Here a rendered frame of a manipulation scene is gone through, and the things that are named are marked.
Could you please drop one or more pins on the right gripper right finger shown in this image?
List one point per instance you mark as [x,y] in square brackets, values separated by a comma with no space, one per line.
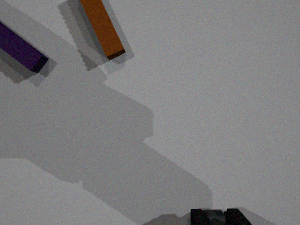
[235,217]

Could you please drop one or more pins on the brown rectangular bar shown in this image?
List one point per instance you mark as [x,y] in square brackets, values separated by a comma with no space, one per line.
[103,28]

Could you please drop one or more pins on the purple rod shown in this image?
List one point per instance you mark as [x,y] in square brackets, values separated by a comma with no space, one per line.
[20,50]

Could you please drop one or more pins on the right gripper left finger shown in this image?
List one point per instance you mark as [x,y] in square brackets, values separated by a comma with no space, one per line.
[199,218]

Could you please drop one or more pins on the grey rectangular block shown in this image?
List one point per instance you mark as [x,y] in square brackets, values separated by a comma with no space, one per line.
[216,217]

